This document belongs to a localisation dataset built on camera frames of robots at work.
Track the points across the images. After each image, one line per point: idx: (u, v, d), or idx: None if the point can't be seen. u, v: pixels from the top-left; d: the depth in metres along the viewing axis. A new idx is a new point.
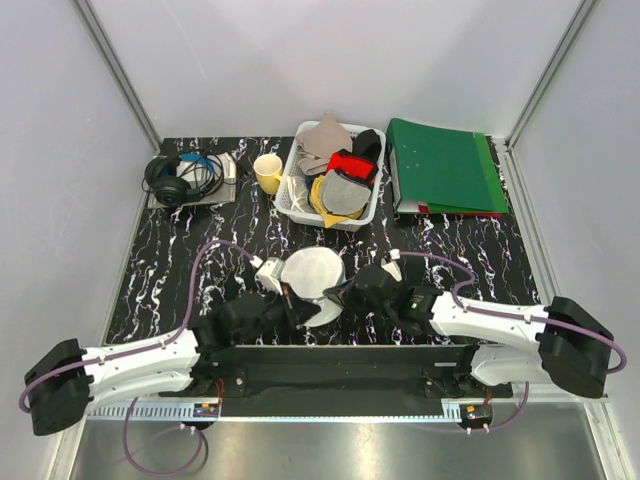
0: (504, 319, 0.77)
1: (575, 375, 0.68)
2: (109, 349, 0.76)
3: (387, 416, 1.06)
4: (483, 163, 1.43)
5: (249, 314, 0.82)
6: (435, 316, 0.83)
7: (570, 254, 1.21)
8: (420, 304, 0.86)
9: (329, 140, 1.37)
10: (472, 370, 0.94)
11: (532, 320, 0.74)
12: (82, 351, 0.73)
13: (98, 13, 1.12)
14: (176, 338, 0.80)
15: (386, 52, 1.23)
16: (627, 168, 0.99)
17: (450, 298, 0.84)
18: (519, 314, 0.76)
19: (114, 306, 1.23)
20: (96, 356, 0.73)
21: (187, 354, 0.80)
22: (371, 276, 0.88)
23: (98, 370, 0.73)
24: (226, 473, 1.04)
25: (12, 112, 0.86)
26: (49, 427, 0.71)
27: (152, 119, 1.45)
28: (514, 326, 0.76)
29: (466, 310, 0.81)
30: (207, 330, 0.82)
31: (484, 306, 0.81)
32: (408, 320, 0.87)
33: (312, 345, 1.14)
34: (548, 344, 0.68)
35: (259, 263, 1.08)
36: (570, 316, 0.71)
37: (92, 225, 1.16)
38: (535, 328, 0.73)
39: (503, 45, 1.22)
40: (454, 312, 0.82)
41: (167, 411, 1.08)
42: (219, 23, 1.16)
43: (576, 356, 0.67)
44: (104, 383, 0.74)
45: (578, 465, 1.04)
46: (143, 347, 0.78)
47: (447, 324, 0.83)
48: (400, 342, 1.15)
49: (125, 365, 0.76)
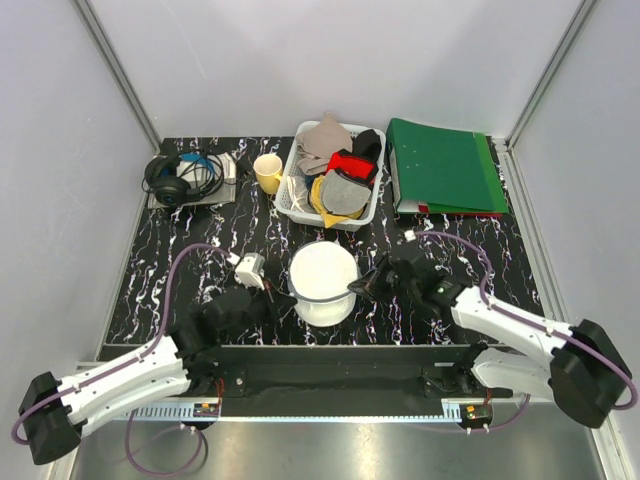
0: (525, 326, 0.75)
1: (579, 398, 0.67)
2: (85, 375, 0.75)
3: (388, 416, 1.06)
4: (483, 163, 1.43)
5: (234, 308, 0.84)
6: (458, 303, 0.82)
7: (570, 253, 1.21)
8: (446, 290, 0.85)
9: (329, 140, 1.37)
10: (473, 366, 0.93)
11: (553, 334, 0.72)
12: (57, 383, 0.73)
13: (98, 13, 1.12)
14: (154, 349, 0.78)
15: (386, 52, 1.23)
16: (627, 168, 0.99)
17: (477, 293, 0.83)
18: (541, 325, 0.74)
19: (113, 307, 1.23)
20: (70, 385, 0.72)
21: (169, 361, 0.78)
22: (408, 250, 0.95)
23: (76, 398, 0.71)
24: (226, 473, 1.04)
25: (13, 111, 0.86)
26: (52, 455, 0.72)
27: (152, 119, 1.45)
28: (532, 335, 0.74)
29: (491, 307, 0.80)
30: (188, 333, 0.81)
31: (508, 309, 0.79)
32: (431, 302, 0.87)
33: (312, 345, 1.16)
34: (562, 360, 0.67)
35: (237, 259, 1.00)
36: (591, 340, 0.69)
37: (92, 225, 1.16)
38: (553, 342, 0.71)
39: (504, 45, 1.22)
40: (477, 306, 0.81)
41: (167, 411, 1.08)
42: (219, 22, 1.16)
43: (586, 380, 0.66)
44: (85, 410, 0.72)
45: (579, 465, 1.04)
46: (119, 365, 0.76)
47: (468, 315, 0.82)
48: (400, 342, 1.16)
49: (102, 387, 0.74)
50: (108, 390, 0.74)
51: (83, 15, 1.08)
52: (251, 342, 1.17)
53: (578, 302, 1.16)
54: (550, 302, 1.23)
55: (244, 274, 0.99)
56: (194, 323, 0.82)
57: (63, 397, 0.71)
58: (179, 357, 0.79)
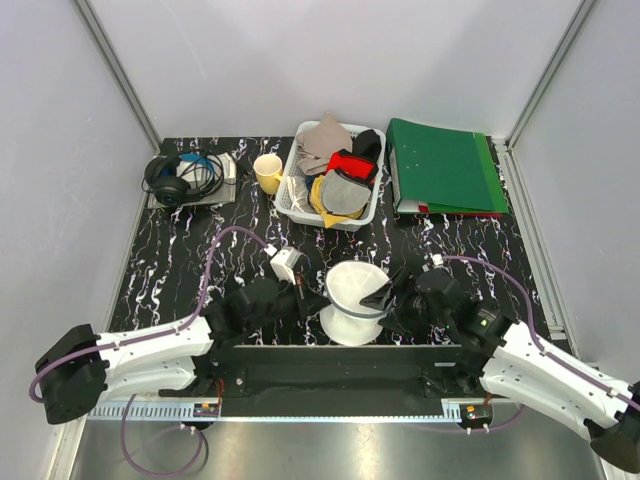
0: (583, 380, 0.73)
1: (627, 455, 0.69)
2: (123, 335, 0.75)
3: (388, 417, 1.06)
4: (483, 163, 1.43)
5: (261, 300, 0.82)
6: (506, 345, 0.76)
7: (570, 254, 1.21)
8: (489, 324, 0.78)
9: (329, 140, 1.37)
10: (483, 378, 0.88)
11: (617, 397, 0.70)
12: (96, 337, 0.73)
13: (98, 14, 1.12)
14: (190, 324, 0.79)
15: (386, 52, 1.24)
16: (627, 167, 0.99)
17: (527, 334, 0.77)
18: (605, 385, 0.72)
19: (113, 306, 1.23)
20: (111, 342, 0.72)
21: (201, 340, 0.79)
22: (436, 279, 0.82)
23: (114, 355, 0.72)
24: (226, 473, 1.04)
25: (13, 112, 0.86)
26: (62, 417, 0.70)
27: (152, 119, 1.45)
28: (592, 392, 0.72)
29: (545, 354, 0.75)
30: (218, 317, 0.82)
31: (562, 358, 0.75)
32: (468, 334, 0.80)
33: (312, 345, 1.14)
34: (631, 429, 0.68)
35: (273, 251, 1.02)
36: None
37: (92, 225, 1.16)
38: (615, 404, 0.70)
39: (503, 45, 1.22)
40: (528, 351, 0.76)
41: (166, 411, 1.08)
42: (219, 23, 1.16)
43: None
44: (119, 369, 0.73)
45: (578, 466, 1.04)
46: (157, 332, 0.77)
47: (516, 358, 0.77)
48: (400, 342, 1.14)
49: (139, 351, 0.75)
50: (143, 355, 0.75)
51: (83, 15, 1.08)
52: (251, 342, 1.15)
53: (578, 302, 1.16)
54: (550, 302, 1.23)
55: (277, 266, 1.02)
56: (224, 309, 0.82)
57: (101, 351, 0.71)
58: (210, 339, 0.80)
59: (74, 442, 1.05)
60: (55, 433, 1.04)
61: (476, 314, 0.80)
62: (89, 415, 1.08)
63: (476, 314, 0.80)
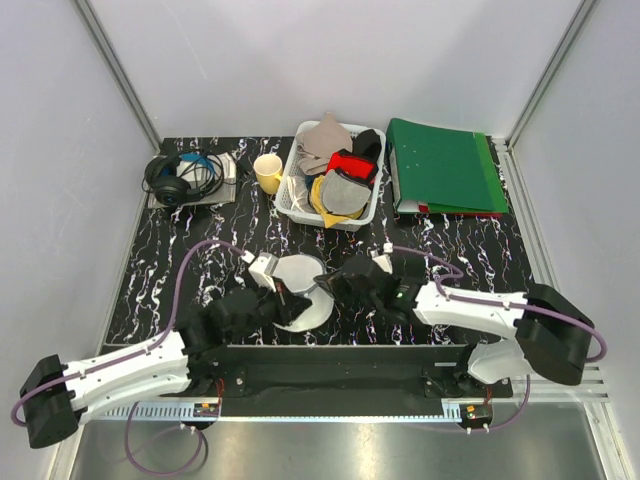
0: (483, 305, 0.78)
1: (553, 361, 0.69)
2: (91, 362, 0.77)
3: (390, 417, 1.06)
4: (483, 163, 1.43)
5: (239, 311, 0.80)
6: (419, 304, 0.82)
7: (570, 254, 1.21)
8: (406, 293, 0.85)
9: (329, 140, 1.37)
10: (469, 369, 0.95)
11: (510, 306, 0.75)
12: (64, 367, 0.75)
13: (98, 13, 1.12)
14: (161, 343, 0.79)
15: (386, 52, 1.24)
16: (627, 168, 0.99)
17: (434, 288, 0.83)
18: (497, 300, 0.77)
19: (114, 306, 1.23)
20: (77, 371, 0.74)
21: (174, 357, 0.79)
22: (357, 265, 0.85)
23: (80, 384, 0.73)
24: (226, 473, 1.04)
25: (13, 113, 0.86)
26: (47, 439, 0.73)
27: (152, 119, 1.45)
28: (493, 312, 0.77)
29: (449, 298, 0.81)
30: (196, 331, 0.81)
31: (464, 295, 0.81)
32: (393, 309, 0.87)
33: (312, 345, 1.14)
34: (526, 330, 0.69)
35: (251, 257, 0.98)
36: (546, 301, 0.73)
37: (92, 225, 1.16)
38: (513, 314, 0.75)
39: (504, 44, 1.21)
40: (437, 301, 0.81)
41: (167, 411, 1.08)
42: (219, 23, 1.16)
43: (554, 343, 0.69)
44: (88, 396, 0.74)
45: (579, 466, 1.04)
46: (126, 356, 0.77)
47: (429, 312, 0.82)
48: (400, 342, 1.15)
49: (107, 376, 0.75)
50: (112, 380, 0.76)
51: (83, 15, 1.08)
52: (251, 342, 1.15)
53: (578, 302, 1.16)
54: None
55: (256, 275, 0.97)
56: (201, 321, 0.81)
57: (67, 381, 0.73)
58: (183, 355, 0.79)
59: (74, 441, 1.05)
60: None
61: (396, 289, 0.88)
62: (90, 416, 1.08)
63: (396, 289, 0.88)
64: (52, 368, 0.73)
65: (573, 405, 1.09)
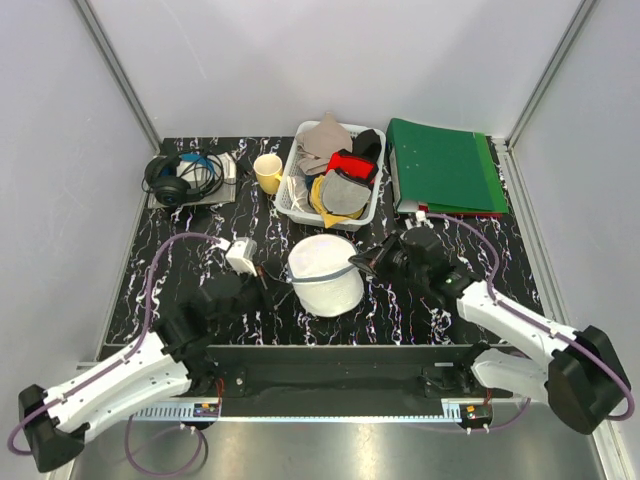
0: (528, 324, 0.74)
1: (574, 404, 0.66)
2: (72, 383, 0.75)
3: (388, 417, 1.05)
4: (483, 163, 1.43)
5: (222, 296, 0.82)
6: (464, 296, 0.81)
7: (571, 254, 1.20)
8: (455, 282, 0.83)
9: (329, 140, 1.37)
10: (473, 366, 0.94)
11: (555, 336, 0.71)
12: (44, 394, 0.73)
13: (97, 12, 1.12)
14: (138, 348, 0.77)
15: (386, 52, 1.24)
16: (627, 167, 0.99)
17: (484, 287, 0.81)
18: (545, 326, 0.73)
19: (114, 306, 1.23)
20: (55, 397, 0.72)
21: (156, 358, 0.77)
22: (421, 235, 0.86)
23: (63, 409, 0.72)
24: (226, 473, 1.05)
25: (13, 113, 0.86)
26: (55, 462, 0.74)
27: (152, 119, 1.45)
28: (535, 334, 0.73)
29: (496, 303, 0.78)
30: (176, 325, 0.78)
31: (516, 307, 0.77)
32: (437, 291, 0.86)
33: (312, 345, 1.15)
34: (563, 361, 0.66)
35: (227, 244, 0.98)
36: (595, 347, 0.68)
37: (92, 226, 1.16)
38: (554, 344, 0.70)
39: (504, 44, 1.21)
40: (483, 301, 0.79)
41: (167, 411, 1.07)
42: (219, 23, 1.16)
43: (585, 387, 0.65)
44: (75, 417, 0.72)
45: (578, 466, 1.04)
46: (104, 369, 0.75)
47: (472, 308, 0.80)
48: (400, 342, 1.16)
49: (89, 394, 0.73)
50: (94, 397, 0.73)
51: (83, 15, 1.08)
52: (251, 342, 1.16)
53: (578, 302, 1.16)
54: (550, 302, 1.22)
55: (233, 260, 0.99)
56: (182, 314, 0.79)
57: (50, 409, 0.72)
58: (165, 355, 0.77)
59: None
60: None
61: (447, 274, 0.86)
62: None
63: (447, 274, 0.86)
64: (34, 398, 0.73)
65: None
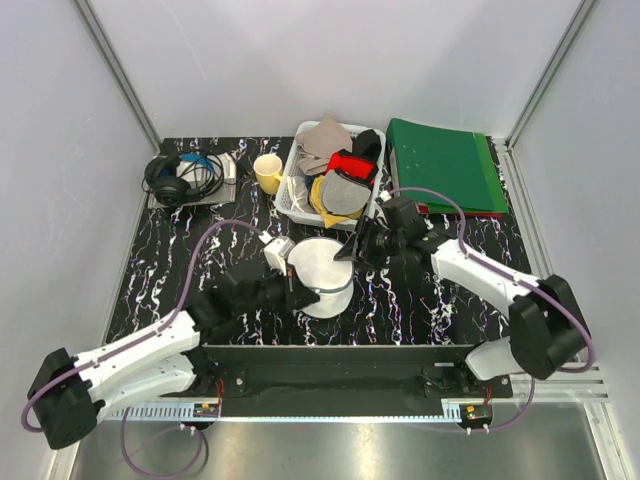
0: (494, 274, 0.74)
1: (531, 345, 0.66)
2: (102, 350, 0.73)
3: (390, 417, 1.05)
4: (483, 163, 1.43)
5: (247, 279, 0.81)
6: (438, 252, 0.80)
7: (571, 254, 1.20)
8: (432, 239, 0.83)
9: (329, 140, 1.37)
10: (467, 359, 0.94)
11: (518, 282, 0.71)
12: (75, 358, 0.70)
13: (97, 12, 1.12)
14: (171, 323, 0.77)
15: (386, 52, 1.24)
16: (626, 168, 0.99)
17: (457, 243, 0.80)
18: (510, 274, 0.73)
19: (114, 306, 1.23)
20: (89, 360, 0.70)
21: (187, 335, 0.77)
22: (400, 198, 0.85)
23: (95, 373, 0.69)
24: (226, 473, 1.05)
25: (13, 114, 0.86)
26: (65, 439, 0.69)
27: (152, 119, 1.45)
28: (500, 283, 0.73)
29: (467, 257, 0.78)
30: (201, 307, 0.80)
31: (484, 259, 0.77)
32: (414, 249, 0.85)
33: (312, 345, 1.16)
34: (520, 304, 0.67)
35: (267, 238, 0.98)
36: (554, 290, 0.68)
37: (92, 225, 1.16)
38: (518, 291, 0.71)
39: (504, 44, 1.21)
40: (454, 255, 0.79)
41: (166, 411, 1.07)
42: (219, 23, 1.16)
43: (541, 328, 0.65)
44: (104, 384, 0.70)
45: (578, 466, 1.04)
46: (138, 339, 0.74)
47: (444, 262, 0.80)
48: (400, 342, 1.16)
49: (122, 362, 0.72)
50: (127, 365, 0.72)
51: (83, 15, 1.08)
52: (251, 342, 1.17)
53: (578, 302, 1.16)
54: None
55: (269, 255, 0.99)
56: (207, 298, 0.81)
57: (81, 371, 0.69)
58: (196, 331, 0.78)
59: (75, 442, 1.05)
60: None
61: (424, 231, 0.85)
62: None
63: (424, 232, 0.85)
64: (62, 362, 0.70)
65: (573, 405, 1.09)
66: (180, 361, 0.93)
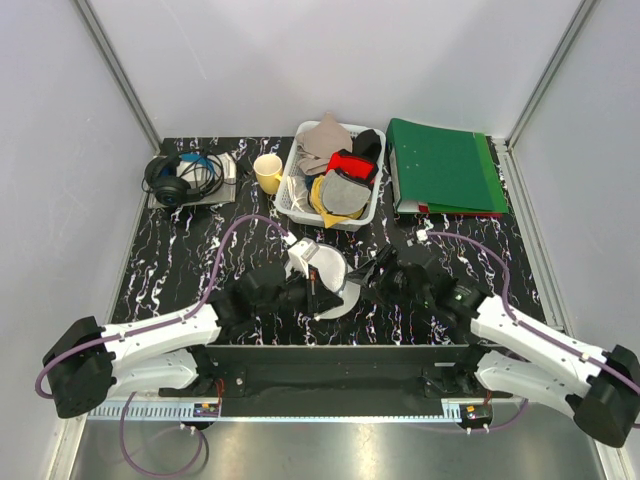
0: (556, 347, 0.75)
1: (608, 424, 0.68)
2: (128, 326, 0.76)
3: (388, 416, 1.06)
4: (483, 163, 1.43)
5: (268, 283, 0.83)
6: (479, 317, 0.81)
7: (570, 254, 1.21)
8: (465, 297, 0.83)
9: (329, 140, 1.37)
10: (478, 371, 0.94)
11: (588, 360, 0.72)
12: (101, 329, 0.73)
13: (97, 12, 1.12)
14: (195, 312, 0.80)
15: (386, 52, 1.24)
16: (627, 168, 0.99)
17: (500, 305, 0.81)
18: (576, 350, 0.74)
19: (113, 306, 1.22)
20: (116, 333, 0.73)
21: (208, 327, 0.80)
22: (417, 254, 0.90)
23: (119, 346, 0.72)
24: (226, 473, 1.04)
25: (12, 113, 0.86)
26: (73, 409, 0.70)
27: (152, 119, 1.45)
28: (564, 358, 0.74)
29: (517, 324, 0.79)
30: (224, 305, 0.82)
31: (535, 326, 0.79)
32: (445, 308, 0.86)
33: (312, 345, 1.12)
34: (599, 389, 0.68)
35: (291, 240, 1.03)
36: (625, 368, 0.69)
37: (92, 225, 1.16)
38: (588, 369, 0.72)
39: (504, 44, 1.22)
40: (501, 322, 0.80)
41: (166, 411, 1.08)
42: (219, 22, 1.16)
43: (620, 409, 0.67)
44: (125, 360, 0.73)
45: (578, 465, 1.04)
46: (165, 322, 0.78)
47: (491, 330, 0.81)
48: (400, 342, 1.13)
49: (145, 341, 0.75)
50: (150, 345, 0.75)
51: (83, 16, 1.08)
52: (251, 342, 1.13)
53: (578, 302, 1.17)
54: (550, 302, 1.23)
55: (294, 258, 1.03)
56: (228, 296, 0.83)
57: (106, 342, 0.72)
58: (217, 325, 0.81)
59: (75, 442, 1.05)
60: (55, 433, 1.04)
61: (453, 289, 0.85)
62: (89, 415, 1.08)
63: (454, 289, 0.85)
64: (88, 331, 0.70)
65: None
66: (186, 357, 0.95)
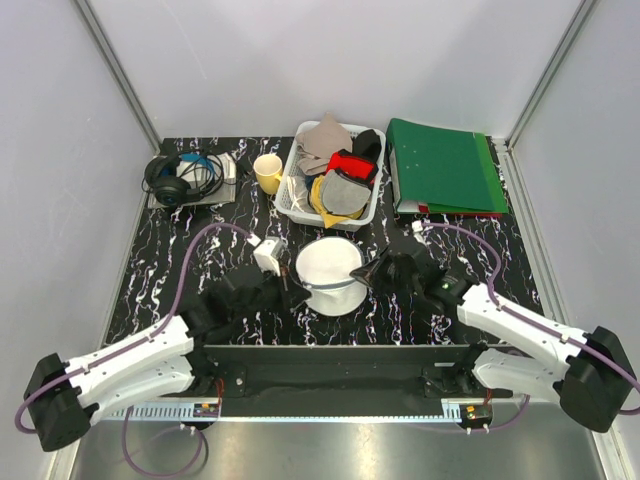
0: (537, 330, 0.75)
1: (590, 406, 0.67)
2: (94, 356, 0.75)
3: (388, 416, 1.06)
4: (483, 163, 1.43)
5: (245, 286, 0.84)
6: (465, 303, 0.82)
7: (570, 253, 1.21)
8: (451, 286, 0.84)
9: (329, 140, 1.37)
10: (475, 368, 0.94)
11: (567, 341, 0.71)
12: (65, 365, 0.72)
13: (97, 12, 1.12)
14: (163, 328, 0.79)
15: (386, 52, 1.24)
16: (626, 167, 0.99)
17: (486, 292, 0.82)
18: (557, 332, 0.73)
19: (114, 306, 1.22)
20: (79, 367, 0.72)
21: (178, 340, 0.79)
22: (407, 246, 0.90)
23: (85, 379, 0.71)
24: (226, 473, 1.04)
25: (13, 112, 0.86)
26: (58, 442, 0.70)
27: (152, 119, 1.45)
28: (546, 341, 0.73)
29: (500, 308, 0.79)
30: (196, 312, 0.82)
31: (518, 311, 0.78)
32: (433, 298, 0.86)
33: (312, 345, 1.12)
34: (578, 369, 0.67)
35: (257, 240, 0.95)
36: (606, 349, 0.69)
37: (92, 225, 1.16)
38: (568, 350, 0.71)
39: (503, 45, 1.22)
40: (486, 307, 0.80)
41: (166, 411, 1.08)
42: (218, 23, 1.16)
43: (600, 390, 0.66)
44: (94, 391, 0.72)
45: (578, 466, 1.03)
46: (128, 346, 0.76)
47: (475, 314, 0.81)
48: (400, 342, 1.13)
49: (112, 368, 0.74)
50: (117, 371, 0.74)
51: (83, 16, 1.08)
52: (251, 342, 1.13)
53: (578, 302, 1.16)
54: (550, 302, 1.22)
55: (261, 257, 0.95)
56: (202, 302, 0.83)
57: (72, 377, 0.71)
58: (189, 337, 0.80)
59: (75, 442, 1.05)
60: None
61: (441, 279, 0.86)
62: None
63: (440, 279, 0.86)
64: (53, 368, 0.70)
65: None
66: (176, 362, 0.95)
